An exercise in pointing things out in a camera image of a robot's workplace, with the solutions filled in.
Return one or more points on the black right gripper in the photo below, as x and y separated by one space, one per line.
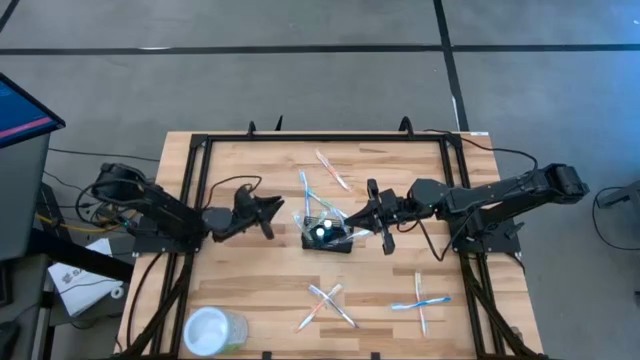
392 207

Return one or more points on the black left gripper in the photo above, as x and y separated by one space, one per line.
247 210

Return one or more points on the blue white toothbrush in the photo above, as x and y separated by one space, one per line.
341 226
303 182

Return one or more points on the pink white toothbrush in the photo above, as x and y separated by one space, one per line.
332 170

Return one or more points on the purple white toothbrush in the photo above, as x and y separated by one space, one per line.
345 317

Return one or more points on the orange white toothbrush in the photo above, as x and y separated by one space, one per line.
311 318

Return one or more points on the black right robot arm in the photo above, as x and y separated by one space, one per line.
500 197

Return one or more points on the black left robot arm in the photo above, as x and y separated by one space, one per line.
165 210

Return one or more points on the white wipes canister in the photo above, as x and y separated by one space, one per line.
210 331

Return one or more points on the white paper box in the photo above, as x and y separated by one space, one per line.
80 285

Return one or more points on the grey cabinet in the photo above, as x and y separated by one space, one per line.
22 200

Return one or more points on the grey furniture piece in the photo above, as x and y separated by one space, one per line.
625 195

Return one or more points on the blue screen monitor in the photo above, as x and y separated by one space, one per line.
20 115

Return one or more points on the black aluminium table frame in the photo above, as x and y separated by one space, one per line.
325 137

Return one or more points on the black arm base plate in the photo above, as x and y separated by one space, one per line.
500 245
150 244

